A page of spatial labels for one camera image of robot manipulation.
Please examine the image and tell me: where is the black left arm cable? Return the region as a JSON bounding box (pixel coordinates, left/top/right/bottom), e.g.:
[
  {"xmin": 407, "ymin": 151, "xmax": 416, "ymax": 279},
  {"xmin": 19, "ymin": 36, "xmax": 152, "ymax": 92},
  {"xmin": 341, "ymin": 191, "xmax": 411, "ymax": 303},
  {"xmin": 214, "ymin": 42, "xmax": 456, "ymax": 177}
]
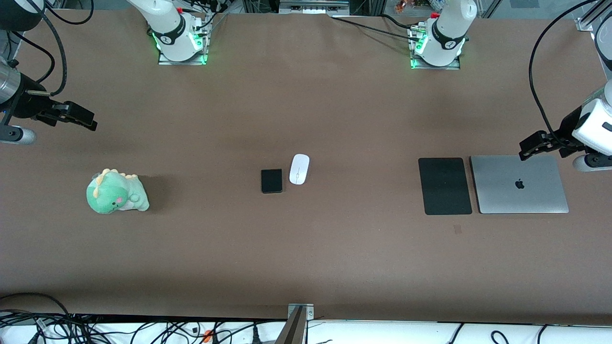
[{"xmin": 528, "ymin": 0, "xmax": 601, "ymax": 141}]

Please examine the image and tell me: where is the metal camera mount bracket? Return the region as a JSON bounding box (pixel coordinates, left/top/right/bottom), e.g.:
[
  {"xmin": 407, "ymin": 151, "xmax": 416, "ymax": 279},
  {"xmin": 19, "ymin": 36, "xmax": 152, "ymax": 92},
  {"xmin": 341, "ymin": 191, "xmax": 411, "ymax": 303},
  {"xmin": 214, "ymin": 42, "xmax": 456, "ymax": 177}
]
[{"xmin": 276, "ymin": 303, "xmax": 315, "ymax": 344}]

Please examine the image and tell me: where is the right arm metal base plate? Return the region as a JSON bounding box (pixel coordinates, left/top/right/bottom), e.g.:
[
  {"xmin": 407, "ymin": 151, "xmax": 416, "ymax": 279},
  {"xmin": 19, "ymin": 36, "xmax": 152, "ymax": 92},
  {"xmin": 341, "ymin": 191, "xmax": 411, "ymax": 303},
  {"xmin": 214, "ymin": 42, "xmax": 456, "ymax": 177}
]
[{"xmin": 158, "ymin": 47, "xmax": 209, "ymax": 66}]

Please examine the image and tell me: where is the thick black looped floor cable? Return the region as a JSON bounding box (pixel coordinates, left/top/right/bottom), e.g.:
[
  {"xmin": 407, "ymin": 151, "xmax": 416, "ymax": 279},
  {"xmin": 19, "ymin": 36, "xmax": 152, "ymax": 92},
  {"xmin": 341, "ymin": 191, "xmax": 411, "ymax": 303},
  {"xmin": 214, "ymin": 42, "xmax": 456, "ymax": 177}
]
[{"xmin": 0, "ymin": 292, "xmax": 75, "ymax": 330}]

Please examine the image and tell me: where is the black mouse pad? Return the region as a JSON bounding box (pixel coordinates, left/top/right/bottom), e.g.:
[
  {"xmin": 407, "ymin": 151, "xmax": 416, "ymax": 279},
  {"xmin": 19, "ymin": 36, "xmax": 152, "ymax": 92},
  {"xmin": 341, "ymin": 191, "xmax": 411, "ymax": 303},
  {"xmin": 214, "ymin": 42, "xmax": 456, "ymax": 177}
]
[{"xmin": 418, "ymin": 158, "xmax": 473, "ymax": 215}]

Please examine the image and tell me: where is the grey power strip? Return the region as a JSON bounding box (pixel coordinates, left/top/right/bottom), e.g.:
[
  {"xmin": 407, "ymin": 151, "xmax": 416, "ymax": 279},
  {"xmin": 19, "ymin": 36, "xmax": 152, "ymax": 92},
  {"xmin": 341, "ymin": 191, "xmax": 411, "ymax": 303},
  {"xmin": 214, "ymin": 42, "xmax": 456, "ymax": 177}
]
[{"xmin": 279, "ymin": 0, "xmax": 350, "ymax": 14}]

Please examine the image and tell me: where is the short black table cable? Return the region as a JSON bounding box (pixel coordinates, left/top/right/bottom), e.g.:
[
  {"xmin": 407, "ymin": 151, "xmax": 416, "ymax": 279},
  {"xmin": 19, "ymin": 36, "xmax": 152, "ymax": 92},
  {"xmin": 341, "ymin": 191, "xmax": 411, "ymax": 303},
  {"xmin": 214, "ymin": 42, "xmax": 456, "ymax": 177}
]
[{"xmin": 382, "ymin": 13, "xmax": 417, "ymax": 30}]

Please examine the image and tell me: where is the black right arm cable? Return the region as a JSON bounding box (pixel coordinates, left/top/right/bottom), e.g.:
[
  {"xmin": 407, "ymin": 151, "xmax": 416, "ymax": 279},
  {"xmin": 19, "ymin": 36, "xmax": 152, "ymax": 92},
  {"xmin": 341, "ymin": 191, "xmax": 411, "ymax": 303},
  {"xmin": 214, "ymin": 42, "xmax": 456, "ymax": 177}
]
[{"xmin": 10, "ymin": 0, "xmax": 94, "ymax": 97}]

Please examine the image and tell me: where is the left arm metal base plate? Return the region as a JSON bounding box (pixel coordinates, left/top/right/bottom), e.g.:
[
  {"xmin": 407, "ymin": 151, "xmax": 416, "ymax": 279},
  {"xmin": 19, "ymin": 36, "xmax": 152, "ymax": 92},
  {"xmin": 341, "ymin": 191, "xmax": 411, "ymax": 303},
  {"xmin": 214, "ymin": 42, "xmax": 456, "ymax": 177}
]
[{"xmin": 410, "ymin": 54, "xmax": 462, "ymax": 71}]

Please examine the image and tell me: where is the green dinosaur plush toy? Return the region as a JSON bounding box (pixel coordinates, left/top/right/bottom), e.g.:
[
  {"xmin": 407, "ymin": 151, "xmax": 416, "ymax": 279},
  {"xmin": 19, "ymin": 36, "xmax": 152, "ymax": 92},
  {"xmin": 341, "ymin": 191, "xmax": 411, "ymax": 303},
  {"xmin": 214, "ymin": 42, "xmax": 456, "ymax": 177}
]
[{"xmin": 86, "ymin": 168, "xmax": 150, "ymax": 215}]

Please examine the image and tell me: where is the white computer mouse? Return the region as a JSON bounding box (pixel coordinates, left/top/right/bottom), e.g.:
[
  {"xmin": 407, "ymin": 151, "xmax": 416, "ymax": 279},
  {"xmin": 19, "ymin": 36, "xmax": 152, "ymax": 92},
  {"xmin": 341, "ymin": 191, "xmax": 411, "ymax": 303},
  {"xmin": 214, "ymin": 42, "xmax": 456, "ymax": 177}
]
[{"xmin": 289, "ymin": 154, "xmax": 310, "ymax": 185}]

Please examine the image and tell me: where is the long black table cable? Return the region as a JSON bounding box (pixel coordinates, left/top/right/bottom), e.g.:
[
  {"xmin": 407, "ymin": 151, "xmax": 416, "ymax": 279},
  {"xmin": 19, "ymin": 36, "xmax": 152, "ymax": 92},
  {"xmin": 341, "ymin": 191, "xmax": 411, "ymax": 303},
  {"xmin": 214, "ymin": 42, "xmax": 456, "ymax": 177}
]
[{"xmin": 330, "ymin": 16, "xmax": 424, "ymax": 43}]

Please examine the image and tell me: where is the aluminium frame rail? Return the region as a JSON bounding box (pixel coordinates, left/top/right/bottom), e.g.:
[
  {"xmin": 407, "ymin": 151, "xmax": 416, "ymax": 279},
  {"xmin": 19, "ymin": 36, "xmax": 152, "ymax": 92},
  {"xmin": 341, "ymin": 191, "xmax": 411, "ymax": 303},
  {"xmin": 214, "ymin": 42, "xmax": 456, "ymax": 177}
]
[{"xmin": 575, "ymin": 0, "xmax": 612, "ymax": 33}]

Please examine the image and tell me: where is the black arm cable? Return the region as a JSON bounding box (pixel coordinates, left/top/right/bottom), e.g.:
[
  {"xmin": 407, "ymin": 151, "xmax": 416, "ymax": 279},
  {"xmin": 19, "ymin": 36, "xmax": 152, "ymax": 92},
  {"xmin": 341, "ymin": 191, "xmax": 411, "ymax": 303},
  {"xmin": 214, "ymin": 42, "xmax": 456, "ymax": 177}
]
[
  {"xmin": 10, "ymin": 0, "xmax": 94, "ymax": 97},
  {"xmin": 528, "ymin": 0, "xmax": 601, "ymax": 141}
]

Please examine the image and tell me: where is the silver laptop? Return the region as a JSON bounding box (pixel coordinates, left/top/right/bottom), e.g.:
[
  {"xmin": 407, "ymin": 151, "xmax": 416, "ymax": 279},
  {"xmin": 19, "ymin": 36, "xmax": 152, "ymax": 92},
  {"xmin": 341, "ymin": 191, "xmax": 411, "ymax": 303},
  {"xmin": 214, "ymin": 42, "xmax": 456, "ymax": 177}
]
[{"xmin": 470, "ymin": 155, "xmax": 570, "ymax": 215}]

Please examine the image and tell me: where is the black phone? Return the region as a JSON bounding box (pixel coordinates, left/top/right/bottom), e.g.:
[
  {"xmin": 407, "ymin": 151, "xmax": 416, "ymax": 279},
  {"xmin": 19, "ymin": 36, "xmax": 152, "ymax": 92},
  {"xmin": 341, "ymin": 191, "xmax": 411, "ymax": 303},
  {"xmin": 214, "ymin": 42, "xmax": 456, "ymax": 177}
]
[{"xmin": 261, "ymin": 169, "xmax": 283, "ymax": 194}]

